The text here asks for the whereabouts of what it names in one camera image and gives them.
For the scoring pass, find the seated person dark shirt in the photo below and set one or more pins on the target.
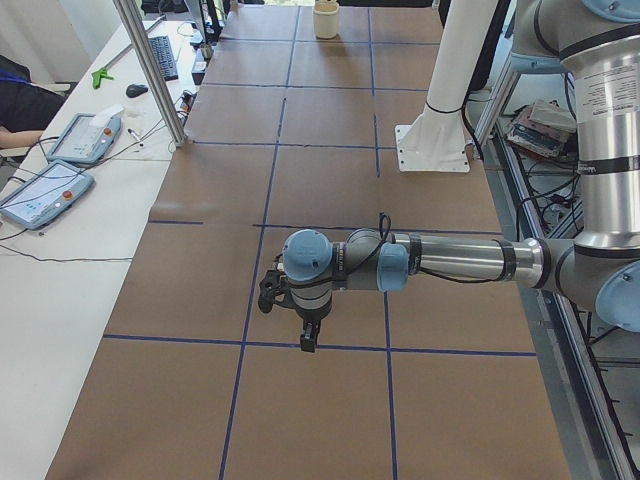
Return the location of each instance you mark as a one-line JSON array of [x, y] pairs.
[[26, 108]]

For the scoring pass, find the blue teach pendant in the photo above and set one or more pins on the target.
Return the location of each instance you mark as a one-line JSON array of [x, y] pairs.
[[86, 139], [48, 194]]

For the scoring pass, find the cream white bin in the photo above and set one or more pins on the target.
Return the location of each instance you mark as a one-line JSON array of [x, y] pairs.
[[326, 19]]

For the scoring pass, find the far blue teach pendant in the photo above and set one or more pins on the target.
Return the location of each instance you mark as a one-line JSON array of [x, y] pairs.
[[86, 139]]

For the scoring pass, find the stack of books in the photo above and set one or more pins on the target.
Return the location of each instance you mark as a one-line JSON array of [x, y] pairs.
[[544, 129]]

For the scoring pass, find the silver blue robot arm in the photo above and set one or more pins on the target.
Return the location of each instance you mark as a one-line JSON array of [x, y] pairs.
[[598, 42]]

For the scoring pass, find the near blue teach pendant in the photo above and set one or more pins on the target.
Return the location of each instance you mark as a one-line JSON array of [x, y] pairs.
[[48, 194]]

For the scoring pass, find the black computer keyboard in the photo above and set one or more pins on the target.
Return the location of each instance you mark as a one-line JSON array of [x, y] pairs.
[[163, 54]]

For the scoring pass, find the green plastic tool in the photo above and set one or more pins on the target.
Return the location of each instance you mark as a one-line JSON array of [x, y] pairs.
[[99, 76]]

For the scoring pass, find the black computer mouse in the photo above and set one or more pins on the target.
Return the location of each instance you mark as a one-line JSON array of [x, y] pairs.
[[135, 90]]

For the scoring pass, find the aluminium frame post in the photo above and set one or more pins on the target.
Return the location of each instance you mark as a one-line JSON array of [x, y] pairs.
[[131, 20]]

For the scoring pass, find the black marker pen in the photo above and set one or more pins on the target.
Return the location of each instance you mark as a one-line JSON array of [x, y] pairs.
[[136, 137]]

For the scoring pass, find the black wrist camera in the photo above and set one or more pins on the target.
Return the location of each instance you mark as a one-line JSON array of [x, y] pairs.
[[274, 291]]

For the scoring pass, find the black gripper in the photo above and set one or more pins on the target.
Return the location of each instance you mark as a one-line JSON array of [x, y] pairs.
[[311, 319]]

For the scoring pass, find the white camera mast pedestal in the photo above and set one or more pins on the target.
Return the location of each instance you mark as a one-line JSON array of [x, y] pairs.
[[435, 141]]

